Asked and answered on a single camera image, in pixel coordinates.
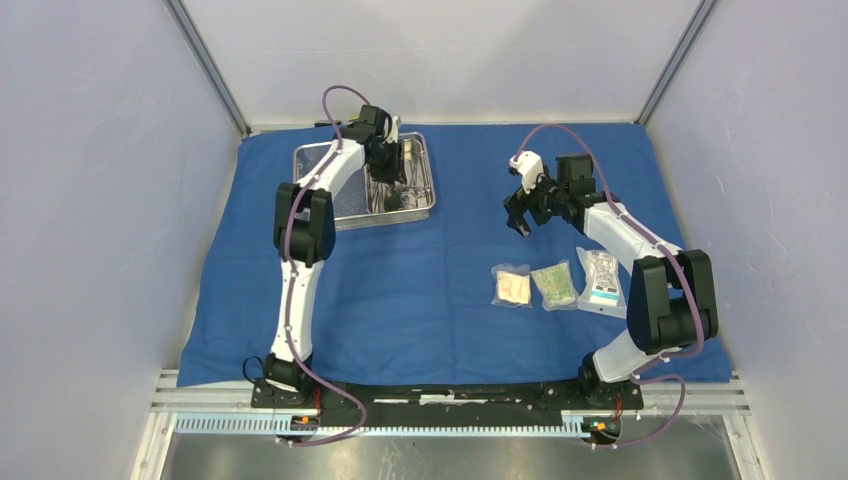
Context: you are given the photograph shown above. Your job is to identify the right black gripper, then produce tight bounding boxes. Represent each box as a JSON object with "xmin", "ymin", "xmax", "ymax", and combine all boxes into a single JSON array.
[{"xmin": 503, "ymin": 163, "xmax": 568, "ymax": 237}]

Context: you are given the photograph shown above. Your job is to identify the wire mesh steel basket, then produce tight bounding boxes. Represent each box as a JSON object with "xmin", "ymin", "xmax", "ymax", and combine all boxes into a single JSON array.
[{"xmin": 333, "ymin": 132, "xmax": 436, "ymax": 231}]

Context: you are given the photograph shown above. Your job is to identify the beige gauze packet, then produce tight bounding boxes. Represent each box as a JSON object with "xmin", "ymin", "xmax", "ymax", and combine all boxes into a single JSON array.
[{"xmin": 491, "ymin": 264, "xmax": 532, "ymax": 308}]

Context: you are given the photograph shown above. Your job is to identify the green printed packet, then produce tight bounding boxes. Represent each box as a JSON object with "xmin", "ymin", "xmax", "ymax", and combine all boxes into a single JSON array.
[{"xmin": 531, "ymin": 260, "xmax": 578, "ymax": 311}]

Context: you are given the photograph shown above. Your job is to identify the blue surgical drape cloth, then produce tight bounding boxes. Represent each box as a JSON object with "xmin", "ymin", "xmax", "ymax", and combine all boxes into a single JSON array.
[{"xmin": 176, "ymin": 122, "xmax": 734, "ymax": 389}]

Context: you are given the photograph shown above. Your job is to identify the white blue box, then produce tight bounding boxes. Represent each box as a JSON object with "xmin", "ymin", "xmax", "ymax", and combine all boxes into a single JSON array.
[{"xmin": 576, "ymin": 247, "xmax": 627, "ymax": 319}]

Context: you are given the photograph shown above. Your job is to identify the steel surgical scissors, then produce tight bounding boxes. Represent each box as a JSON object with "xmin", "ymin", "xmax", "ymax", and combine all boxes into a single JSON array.
[{"xmin": 368, "ymin": 182, "xmax": 405, "ymax": 214}]

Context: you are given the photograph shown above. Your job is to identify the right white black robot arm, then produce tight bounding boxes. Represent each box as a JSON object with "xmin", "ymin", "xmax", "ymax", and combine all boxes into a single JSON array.
[{"xmin": 504, "ymin": 151, "xmax": 719, "ymax": 408}]

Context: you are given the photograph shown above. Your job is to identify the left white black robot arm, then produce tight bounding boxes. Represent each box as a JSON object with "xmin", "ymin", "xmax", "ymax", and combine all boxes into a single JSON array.
[{"xmin": 263, "ymin": 104, "xmax": 405, "ymax": 408}]

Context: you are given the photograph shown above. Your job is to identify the stainless steel instrument tray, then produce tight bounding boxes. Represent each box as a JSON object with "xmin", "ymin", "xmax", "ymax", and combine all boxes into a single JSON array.
[{"xmin": 365, "ymin": 132, "xmax": 435, "ymax": 214}]

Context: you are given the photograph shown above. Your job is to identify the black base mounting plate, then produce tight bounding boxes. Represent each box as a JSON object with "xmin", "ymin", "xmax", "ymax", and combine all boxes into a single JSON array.
[{"xmin": 251, "ymin": 379, "xmax": 644, "ymax": 428}]

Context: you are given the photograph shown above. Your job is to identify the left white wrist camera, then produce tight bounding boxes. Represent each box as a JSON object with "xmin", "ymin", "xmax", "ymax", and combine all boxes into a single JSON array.
[{"xmin": 384, "ymin": 115, "xmax": 402, "ymax": 144}]

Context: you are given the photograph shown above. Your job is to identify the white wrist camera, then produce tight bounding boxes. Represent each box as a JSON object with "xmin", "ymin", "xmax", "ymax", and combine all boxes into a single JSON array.
[
  {"xmin": 508, "ymin": 150, "xmax": 546, "ymax": 194},
  {"xmin": 384, "ymin": 115, "xmax": 402, "ymax": 144}
]

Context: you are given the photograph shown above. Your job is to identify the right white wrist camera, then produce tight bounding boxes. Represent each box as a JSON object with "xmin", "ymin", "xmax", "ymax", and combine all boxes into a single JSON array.
[{"xmin": 508, "ymin": 150, "xmax": 546, "ymax": 194}]

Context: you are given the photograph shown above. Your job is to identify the aluminium frame rail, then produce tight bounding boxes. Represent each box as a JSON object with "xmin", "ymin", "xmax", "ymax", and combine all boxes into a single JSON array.
[{"xmin": 150, "ymin": 369, "xmax": 751, "ymax": 417}]

